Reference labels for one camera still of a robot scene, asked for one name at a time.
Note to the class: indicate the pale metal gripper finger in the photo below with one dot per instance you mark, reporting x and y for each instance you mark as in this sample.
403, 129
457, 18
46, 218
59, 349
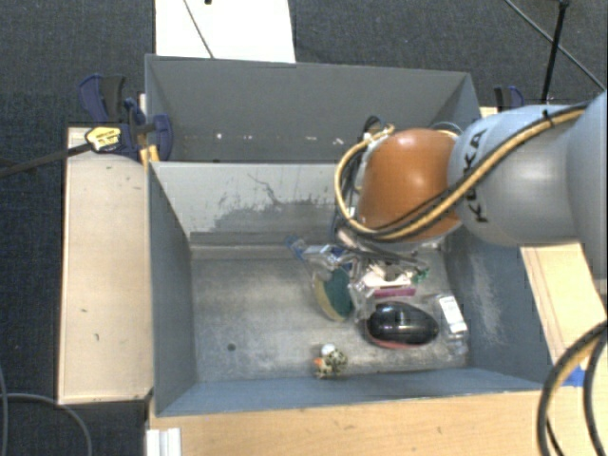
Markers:
363, 297
395, 276

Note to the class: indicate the magenta flat block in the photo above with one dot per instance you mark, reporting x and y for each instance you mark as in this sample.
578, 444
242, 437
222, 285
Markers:
396, 293

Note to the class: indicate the green and yellow round sponge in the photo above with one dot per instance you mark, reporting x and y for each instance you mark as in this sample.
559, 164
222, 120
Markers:
338, 295

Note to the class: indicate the black computer mouse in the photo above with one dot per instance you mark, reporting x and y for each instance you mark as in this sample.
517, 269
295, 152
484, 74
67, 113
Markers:
404, 326

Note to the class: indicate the small camouflage toy figure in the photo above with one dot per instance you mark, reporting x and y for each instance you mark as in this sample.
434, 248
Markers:
330, 363

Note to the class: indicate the clear plastic bottle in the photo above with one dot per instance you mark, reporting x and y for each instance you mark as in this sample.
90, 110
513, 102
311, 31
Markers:
453, 321

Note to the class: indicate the grey metal bin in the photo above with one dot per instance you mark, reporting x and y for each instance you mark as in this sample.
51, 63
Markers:
266, 311

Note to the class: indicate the pale wood board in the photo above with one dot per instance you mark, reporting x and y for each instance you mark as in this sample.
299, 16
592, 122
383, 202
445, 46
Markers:
104, 273

